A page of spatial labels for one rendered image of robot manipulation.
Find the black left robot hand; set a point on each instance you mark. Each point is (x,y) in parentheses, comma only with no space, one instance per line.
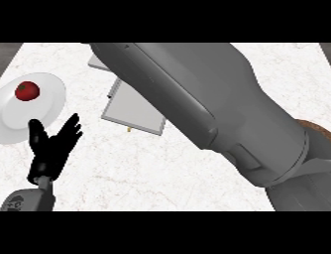
(50,147)

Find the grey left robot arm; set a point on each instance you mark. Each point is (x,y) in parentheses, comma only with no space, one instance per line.
(29,198)

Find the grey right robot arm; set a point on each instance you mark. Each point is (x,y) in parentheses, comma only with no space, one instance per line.
(211,109)

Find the grey tiered shelf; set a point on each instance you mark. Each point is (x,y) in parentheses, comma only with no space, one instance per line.
(133,110)

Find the brown round placemat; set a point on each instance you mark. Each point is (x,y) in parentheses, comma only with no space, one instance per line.
(326,134)

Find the white round plate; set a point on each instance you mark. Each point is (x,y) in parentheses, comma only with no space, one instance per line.
(22,107)

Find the red tomato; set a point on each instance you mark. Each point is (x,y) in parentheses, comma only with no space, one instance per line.
(26,91)

